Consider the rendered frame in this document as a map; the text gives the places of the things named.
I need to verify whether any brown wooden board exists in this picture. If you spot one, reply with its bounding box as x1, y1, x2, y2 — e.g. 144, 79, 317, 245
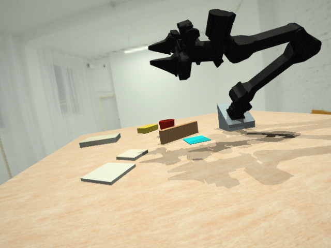
159, 121, 199, 145

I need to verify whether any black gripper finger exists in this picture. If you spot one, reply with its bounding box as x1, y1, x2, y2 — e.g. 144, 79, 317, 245
148, 33, 171, 55
149, 51, 179, 77

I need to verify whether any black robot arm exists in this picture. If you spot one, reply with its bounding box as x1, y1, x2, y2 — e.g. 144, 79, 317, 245
177, 9, 322, 120

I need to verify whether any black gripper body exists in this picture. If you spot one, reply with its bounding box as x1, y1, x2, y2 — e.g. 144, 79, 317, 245
170, 30, 206, 81

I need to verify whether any yellow rectangular block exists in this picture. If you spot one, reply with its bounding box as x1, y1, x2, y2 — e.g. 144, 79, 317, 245
137, 125, 158, 133

